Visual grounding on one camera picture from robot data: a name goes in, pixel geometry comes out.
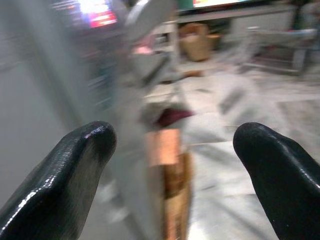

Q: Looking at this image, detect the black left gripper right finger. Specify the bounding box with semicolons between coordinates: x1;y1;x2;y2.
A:
232;121;320;240

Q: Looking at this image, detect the bright display screen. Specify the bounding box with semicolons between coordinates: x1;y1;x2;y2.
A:
76;0;119;29

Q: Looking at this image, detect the maroon cloth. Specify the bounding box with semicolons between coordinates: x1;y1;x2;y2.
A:
156;108;194;128

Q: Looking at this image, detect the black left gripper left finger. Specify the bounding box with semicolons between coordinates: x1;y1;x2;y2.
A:
0;120;118;240

